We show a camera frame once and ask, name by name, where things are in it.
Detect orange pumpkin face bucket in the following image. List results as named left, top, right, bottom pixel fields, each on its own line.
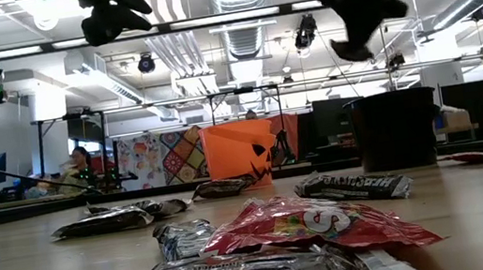
left=197, top=115, right=283, bottom=196

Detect black background rig frame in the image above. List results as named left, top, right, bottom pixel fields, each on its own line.
left=30, top=82, right=293, bottom=204

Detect black ceiling spotlight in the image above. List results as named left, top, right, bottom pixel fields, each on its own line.
left=385, top=52, right=407, bottom=72
left=291, top=13, right=321, bottom=52
left=469, top=4, right=483, bottom=24
left=135, top=51, right=158, bottom=76

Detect black plastic bucket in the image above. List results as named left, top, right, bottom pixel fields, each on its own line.
left=340, top=84, right=448, bottom=176

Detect black panel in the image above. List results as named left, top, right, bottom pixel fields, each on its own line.
left=439, top=81, right=483, bottom=145

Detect black aluminium table frame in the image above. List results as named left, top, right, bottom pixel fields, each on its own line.
left=0, top=134, right=483, bottom=225

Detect geometric patterned quilt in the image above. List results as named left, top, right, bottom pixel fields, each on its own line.
left=158, top=125, right=210, bottom=187

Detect orange hanging cloth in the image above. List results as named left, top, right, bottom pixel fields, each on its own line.
left=268, top=112, right=306, bottom=167

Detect cardboard box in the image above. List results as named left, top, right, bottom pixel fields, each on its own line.
left=439, top=101, right=473, bottom=130

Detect background black gripper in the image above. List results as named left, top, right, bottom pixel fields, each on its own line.
left=271, top=127, right=297, bottom=165

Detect white ceiling pipes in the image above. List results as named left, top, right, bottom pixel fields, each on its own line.
left=122, top=0, right=220, bottom=104

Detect floral patterned cloth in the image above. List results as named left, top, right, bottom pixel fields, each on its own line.
left=114, top=131, right=168, bottom=193

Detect black diagonal rod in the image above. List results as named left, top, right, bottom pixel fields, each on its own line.
left=0, top=148, right=104, bottom=209

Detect Snickers bar brown wrapper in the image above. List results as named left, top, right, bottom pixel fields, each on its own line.
left=235, top=172, right=258, bottom=187
left=189, top=174, right=253, bottom=203

